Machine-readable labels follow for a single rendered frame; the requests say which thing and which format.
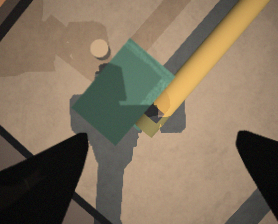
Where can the long yellow rod with olive band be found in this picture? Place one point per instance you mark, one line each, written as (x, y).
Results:
(198, 65)

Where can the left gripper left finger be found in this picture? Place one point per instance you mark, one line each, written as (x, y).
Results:
(38, 190)

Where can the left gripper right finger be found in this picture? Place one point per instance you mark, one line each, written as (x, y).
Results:
(260, 157)

